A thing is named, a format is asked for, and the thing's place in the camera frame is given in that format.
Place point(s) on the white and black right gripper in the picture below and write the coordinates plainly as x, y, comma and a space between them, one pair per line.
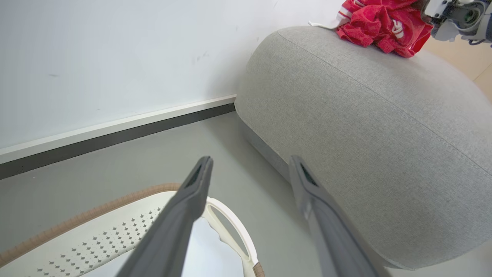
442, 15

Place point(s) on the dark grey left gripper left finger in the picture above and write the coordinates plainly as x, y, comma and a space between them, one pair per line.
173, 231

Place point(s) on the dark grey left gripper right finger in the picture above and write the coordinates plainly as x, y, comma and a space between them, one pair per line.
326, 231

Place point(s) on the red garment with white trim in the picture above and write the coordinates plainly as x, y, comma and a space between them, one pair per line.
376, 23

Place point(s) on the white laundry basket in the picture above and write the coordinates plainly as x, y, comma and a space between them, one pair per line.
96, 238

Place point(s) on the grey fabric sofa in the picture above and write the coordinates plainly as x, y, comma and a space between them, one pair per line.
365, 134

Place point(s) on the white and black baseboard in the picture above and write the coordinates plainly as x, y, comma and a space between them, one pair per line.
115, 132

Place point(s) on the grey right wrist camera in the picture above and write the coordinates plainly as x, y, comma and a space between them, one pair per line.
474, 17

